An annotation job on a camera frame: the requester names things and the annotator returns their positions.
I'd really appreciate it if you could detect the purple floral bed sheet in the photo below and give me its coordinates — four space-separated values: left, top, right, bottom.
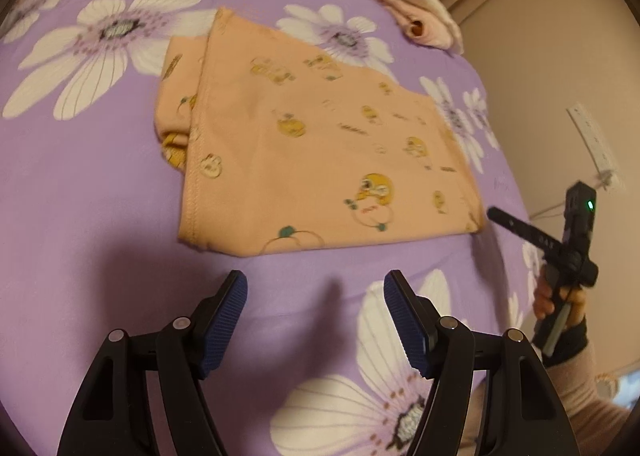
0 0 551 456

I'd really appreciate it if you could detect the pink folded garment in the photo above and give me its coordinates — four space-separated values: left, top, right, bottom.
375 0 453 47

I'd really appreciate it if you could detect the orange printed shirt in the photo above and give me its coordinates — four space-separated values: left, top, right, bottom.
154 6 487 257

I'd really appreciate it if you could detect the person's right forearm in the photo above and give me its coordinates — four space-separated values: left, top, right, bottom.
542 321 632 456

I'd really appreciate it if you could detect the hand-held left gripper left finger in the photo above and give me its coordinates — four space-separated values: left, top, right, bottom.
56 270 248 456

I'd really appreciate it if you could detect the white wall socket strip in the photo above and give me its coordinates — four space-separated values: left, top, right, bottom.
566 103 626 191

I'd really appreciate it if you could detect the person's right hand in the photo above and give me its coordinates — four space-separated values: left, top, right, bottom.
531 278 588 334

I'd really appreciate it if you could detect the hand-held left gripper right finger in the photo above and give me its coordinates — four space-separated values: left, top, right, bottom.
382 270 581 456

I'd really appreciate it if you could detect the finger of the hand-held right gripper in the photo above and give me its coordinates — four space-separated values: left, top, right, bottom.
486 206 567 261

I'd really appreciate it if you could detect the white cable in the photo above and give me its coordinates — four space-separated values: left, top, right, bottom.
527 171 618 219

